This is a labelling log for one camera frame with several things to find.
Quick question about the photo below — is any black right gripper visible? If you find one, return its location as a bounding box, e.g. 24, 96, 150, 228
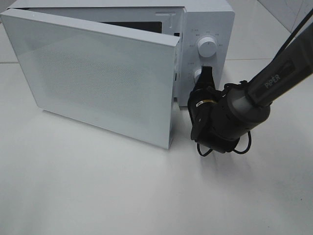
187, 66, 225, 142

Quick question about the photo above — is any white timer knob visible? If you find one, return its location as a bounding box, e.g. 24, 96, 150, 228
194, 69, 202, 84

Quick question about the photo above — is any white microwave door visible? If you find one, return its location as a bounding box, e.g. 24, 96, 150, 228
0, 8, 179, 149

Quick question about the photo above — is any upper white power knob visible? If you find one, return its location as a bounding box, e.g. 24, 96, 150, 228
197, 36, 217, 58

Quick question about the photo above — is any white microwave oven body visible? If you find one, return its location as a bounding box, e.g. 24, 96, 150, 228
1, 0, 235, 106

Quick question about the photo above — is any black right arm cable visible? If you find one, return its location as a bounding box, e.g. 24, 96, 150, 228
196, 0, 313, 157

